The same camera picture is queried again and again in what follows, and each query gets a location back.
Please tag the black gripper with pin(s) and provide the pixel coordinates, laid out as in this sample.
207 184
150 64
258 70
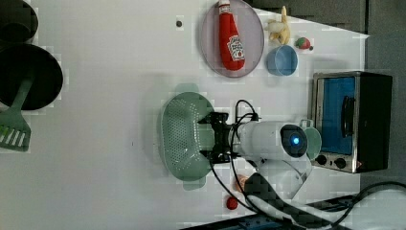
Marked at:
222 149

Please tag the green oval plastic strainer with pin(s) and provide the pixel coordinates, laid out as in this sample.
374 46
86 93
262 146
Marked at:
183 138

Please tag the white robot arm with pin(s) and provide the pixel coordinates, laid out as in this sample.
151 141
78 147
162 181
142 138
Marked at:
280 152

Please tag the toy orange half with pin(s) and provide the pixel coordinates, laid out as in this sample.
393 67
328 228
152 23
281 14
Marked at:
240 182

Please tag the small red toy fruit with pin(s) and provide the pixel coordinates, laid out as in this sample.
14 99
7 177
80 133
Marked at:
231 203

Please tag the red ketchup bottle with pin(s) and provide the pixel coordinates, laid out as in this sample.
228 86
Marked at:
230 45

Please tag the blue bowl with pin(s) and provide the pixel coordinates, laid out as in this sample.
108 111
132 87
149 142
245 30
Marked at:
282 61

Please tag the green mug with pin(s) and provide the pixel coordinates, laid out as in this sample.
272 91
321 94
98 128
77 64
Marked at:
314 140

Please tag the grey round plate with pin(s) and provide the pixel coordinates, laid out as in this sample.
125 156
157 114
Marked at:
251 35

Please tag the peeled toy banana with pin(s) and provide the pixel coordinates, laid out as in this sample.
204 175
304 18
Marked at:
279 31

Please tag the toy strawberry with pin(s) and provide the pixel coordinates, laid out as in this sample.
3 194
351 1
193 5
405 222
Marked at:
302 43

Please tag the black toaster oven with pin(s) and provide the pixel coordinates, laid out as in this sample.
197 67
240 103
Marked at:
352 112

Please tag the green slotted spatula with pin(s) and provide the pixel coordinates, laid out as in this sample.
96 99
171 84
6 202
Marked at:
15 131

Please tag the small black pot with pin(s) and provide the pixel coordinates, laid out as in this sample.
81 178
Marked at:
18 21

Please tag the blue metal table frame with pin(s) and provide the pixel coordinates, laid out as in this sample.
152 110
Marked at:
258 222

